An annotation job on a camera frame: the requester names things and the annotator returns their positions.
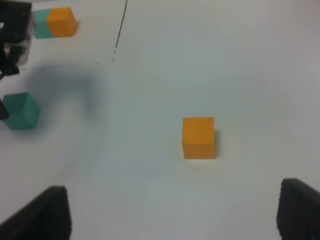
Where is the orange template block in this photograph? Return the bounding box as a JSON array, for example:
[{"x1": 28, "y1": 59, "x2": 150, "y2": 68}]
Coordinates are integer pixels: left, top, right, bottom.
[{"x1": 46, "y1": 7, "x2": 78, "y2": 38}]

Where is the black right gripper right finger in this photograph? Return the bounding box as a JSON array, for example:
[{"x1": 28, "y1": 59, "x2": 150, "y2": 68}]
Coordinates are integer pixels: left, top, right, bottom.
[{"x1": 276, "y1": 178, "x2": 320, "y2": 240}]

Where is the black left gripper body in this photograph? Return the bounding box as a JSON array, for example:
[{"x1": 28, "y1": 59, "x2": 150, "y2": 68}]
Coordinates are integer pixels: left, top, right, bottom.
[{"x1": 0, "y1": 0, "x2": 34, "y2": 76}]

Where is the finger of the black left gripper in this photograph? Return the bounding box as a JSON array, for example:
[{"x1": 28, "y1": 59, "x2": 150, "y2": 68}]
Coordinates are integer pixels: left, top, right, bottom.
[{"x1": 0, "y1": 96, "x2": 9, "y2": 120}]

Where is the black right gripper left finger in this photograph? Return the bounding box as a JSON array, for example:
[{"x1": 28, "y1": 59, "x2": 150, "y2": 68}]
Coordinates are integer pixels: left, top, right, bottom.
[{"x1": 0, "y1": 186, "x2": 72, "y2": 240}]

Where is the green template block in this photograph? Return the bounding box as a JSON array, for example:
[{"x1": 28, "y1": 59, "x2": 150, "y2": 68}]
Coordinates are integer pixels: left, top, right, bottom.
[{"x1": 32, "y1": 9, "x2": 54, "y2": 39}]

